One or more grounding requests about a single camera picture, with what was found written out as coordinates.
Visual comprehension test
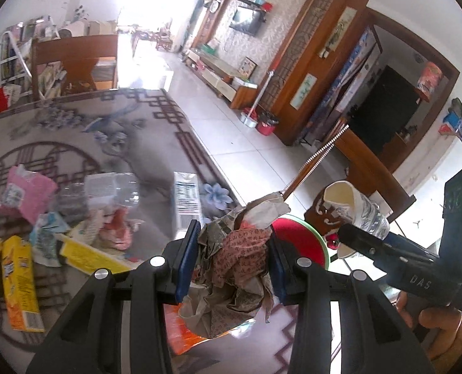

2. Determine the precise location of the long television cabinet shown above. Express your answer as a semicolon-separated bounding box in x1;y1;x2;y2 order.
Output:
184;47;259;110

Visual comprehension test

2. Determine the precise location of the mop with red handle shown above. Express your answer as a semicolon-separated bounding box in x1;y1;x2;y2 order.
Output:
250;56;280;119

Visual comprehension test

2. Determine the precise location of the yellow flat packet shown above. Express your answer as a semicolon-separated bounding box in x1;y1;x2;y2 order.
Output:
60;237;132;275

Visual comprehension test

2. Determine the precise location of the blue printed panel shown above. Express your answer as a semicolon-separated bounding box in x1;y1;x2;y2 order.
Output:
305;27;380;137

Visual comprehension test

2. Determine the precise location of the wall television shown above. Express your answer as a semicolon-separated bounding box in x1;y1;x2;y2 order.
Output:
230;8;263;36

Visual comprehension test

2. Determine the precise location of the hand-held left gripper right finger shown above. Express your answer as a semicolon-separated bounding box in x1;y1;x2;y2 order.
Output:
268;237;436;374

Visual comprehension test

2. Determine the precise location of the white patterned paper cup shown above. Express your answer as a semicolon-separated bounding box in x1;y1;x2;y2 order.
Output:
322;181;390;258

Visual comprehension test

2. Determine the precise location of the yellow cardboard box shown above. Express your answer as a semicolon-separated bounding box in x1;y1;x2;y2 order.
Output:
0;236;45;333

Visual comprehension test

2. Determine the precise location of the clear plastic bottle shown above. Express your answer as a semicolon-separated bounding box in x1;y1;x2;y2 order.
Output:
57;171;140;219

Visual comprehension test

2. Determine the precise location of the red bucket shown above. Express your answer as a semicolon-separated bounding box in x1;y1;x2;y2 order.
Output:
256;111;279;136

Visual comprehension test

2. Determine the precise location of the white wire rack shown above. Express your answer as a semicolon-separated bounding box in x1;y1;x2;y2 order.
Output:
0;23;33;86

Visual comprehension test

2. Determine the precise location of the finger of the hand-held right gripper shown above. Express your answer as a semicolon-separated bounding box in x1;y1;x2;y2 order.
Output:
385;231;441;256
337;223;402;261

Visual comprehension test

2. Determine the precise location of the red white crumpled wrapper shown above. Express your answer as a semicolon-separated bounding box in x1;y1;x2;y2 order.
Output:
99;208;144;252

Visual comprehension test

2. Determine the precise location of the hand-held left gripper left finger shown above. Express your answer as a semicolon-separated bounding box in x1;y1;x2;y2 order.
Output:
25;219;202;374

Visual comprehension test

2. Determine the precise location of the carved wooden chair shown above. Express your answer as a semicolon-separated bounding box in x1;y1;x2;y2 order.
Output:
305;119;416;258

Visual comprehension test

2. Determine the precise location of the wooden bench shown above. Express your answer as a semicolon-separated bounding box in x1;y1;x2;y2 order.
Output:
30;33;119;100

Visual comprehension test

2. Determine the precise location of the wall shelf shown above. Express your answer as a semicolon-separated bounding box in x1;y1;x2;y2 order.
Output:
237;0;274;13

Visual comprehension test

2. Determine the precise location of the wooden lattice partition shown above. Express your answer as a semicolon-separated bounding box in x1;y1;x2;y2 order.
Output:
260;0;372;146

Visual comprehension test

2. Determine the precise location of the red hanging decoration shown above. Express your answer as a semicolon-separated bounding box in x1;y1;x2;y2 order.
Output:
417;61;443;98

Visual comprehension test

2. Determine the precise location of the framed picture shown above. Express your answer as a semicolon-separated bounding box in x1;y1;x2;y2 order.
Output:
239;57;258;79

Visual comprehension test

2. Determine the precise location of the red bin with green rim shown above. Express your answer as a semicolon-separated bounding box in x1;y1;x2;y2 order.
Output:
272;214;330;269

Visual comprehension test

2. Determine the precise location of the pink tissue packet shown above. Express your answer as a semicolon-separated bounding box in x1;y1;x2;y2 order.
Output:
0;165;59;225

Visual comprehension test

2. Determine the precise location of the orange snack packet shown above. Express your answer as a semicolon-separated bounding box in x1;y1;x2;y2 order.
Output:
165;304;255;355

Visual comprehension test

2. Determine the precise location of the person's right hand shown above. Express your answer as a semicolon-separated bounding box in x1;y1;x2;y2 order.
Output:
395;292;462;363

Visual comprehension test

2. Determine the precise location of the blue white crumpled wrapper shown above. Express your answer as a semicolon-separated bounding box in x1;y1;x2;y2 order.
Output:
28;212;70;267

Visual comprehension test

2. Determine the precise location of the spiral wrapped stick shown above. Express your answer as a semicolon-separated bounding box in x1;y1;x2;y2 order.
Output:
282;124;349;195

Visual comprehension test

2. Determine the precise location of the grey printed tablecloth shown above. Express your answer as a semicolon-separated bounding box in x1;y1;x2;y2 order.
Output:
0;88;333;374

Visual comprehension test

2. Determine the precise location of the white milk carton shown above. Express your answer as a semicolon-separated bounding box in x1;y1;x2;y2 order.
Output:
172;171;204;238

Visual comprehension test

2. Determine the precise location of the brown printed paper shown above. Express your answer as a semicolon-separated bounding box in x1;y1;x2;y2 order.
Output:
178;193;292;339

